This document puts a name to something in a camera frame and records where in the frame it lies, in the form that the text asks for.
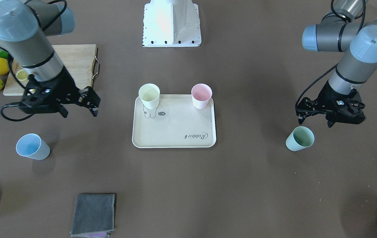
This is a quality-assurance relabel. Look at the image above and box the cream rabbit tray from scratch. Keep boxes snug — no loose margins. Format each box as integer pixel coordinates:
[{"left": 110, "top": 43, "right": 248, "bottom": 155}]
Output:
[{"left": 132, "top": 94, "right": 216, "bottom": 148}]

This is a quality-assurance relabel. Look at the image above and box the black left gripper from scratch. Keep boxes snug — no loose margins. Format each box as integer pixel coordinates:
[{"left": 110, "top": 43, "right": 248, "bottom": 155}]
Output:
[{"left": 295, "top": 82, "right": 366, "bottom": 128}]

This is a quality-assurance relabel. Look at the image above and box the bamboo cutting board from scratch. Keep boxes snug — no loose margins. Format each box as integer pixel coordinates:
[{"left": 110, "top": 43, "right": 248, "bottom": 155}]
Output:
[{"left": 3, "top": 45, "right": 98, "bottom": 96}]

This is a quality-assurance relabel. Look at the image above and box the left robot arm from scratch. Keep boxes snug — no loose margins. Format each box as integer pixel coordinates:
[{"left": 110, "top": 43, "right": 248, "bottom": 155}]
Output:
[{"left": 295, "top": 0, "right": 377, "bottom": 128}]

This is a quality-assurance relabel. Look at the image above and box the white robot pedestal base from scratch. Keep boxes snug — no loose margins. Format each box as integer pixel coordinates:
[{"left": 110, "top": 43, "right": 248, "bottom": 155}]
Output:
[{"left": 142, "top": 0, "right": 202, "bottom": 47}]

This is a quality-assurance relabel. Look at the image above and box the pink cup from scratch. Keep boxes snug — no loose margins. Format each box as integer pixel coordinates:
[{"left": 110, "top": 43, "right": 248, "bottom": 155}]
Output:
[{"left": 191, "top": 83, "right": 212, "bottom": 109}]

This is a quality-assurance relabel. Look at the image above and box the lemon slice lower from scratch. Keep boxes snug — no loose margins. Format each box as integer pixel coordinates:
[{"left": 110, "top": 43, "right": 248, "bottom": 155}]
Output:
[{"left": 15, "top": 69, "right": 29, "bottom": 82}]

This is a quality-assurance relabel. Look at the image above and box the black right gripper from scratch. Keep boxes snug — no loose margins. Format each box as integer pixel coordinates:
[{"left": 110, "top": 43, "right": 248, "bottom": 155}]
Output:
[{"left": 18, "top": 68, "right": 100, "bottom": 118}]

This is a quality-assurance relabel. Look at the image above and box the grey folded cloth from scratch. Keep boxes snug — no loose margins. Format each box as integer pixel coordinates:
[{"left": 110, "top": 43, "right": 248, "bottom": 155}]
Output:
[{"left": 70, "top": 193, "right": 115, "bottom": 238}]

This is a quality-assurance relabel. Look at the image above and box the green lime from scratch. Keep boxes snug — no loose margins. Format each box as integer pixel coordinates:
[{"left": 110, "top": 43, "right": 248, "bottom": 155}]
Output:
[{"left": 0, "top": 49, "right": 9, "bottom": 59}]

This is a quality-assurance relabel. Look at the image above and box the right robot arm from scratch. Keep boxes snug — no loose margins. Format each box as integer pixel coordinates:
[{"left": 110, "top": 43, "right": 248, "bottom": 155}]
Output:
[{"left": 0, "top": 0, "right": 100, "bottom": 118}]

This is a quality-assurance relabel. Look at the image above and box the blue cup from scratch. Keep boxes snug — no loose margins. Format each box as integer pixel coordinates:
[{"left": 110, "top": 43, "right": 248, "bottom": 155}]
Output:
[{"left": 15, "top": 134, "right": 51, "bottom": 161}]

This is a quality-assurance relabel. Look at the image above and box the pale yellow cup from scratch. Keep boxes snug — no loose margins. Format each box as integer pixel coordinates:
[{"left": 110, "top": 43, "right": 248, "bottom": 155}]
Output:
[{"left": 138, "top": 83, "right": 161, "bottom": 110}]

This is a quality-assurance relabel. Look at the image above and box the green cup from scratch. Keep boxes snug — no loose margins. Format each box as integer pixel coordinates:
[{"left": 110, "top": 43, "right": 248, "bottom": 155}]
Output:
[{"left": 285, "top": 126, "right": 315, "bottom": 151}]

